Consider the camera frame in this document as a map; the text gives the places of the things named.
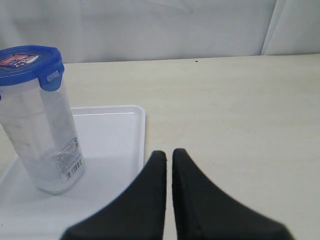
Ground clear plastic container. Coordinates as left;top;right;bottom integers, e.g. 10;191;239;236
0;79;85;195

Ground blue plastic lid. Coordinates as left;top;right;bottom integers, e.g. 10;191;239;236
0;45;65;99

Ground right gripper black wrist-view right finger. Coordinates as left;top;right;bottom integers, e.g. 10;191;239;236
172;148;294;240

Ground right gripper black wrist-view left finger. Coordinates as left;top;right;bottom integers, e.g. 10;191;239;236
61;150;167;240

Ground white rectangular plastic tray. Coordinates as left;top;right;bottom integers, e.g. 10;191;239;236
0;105;146;240

